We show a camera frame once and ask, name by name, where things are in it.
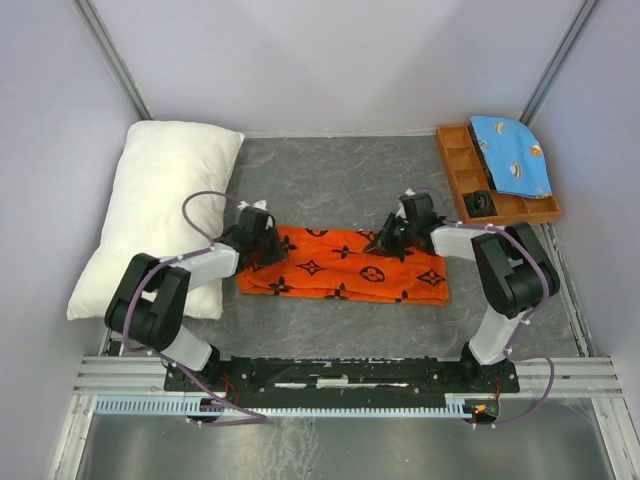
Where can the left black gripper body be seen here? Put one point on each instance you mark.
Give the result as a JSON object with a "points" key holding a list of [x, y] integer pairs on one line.
{"points": [[268, 250]]}

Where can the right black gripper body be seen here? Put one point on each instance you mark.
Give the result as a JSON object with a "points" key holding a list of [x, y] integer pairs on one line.
{"points": [[396, 236]]}

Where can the orange patterned pillowcase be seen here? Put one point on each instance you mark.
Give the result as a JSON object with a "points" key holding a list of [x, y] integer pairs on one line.
{"points": [[333, 264]]}

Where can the white pillow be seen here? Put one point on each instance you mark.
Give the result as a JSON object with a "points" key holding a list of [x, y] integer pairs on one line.
{"points": [[167, 199]]}

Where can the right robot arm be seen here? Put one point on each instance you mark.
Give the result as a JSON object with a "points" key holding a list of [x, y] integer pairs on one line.
{"points": [[516, 274]]}

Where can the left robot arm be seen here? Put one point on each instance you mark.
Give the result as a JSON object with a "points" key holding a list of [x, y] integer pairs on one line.
{"points": [[148, 305]]}

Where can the small black round object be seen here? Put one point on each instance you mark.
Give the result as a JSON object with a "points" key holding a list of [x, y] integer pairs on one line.
{"points": [[479, 204]]}

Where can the brown wooden divided tray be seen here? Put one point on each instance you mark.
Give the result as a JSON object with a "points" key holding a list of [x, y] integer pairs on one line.
{"points": [[467, 173]]}

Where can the blue patterned cloth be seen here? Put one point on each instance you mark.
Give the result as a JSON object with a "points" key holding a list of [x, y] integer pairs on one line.
{"points": [[513, 155]]}

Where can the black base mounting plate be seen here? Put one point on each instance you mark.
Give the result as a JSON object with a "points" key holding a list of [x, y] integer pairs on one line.
{"points": [[342, 383]]}

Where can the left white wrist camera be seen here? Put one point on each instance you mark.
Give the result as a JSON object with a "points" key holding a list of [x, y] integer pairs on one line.
{"points": [[261, 205]]}

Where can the light blue cable duct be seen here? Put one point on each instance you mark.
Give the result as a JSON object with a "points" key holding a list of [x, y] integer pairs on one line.
{"points": [[196, 408]]}

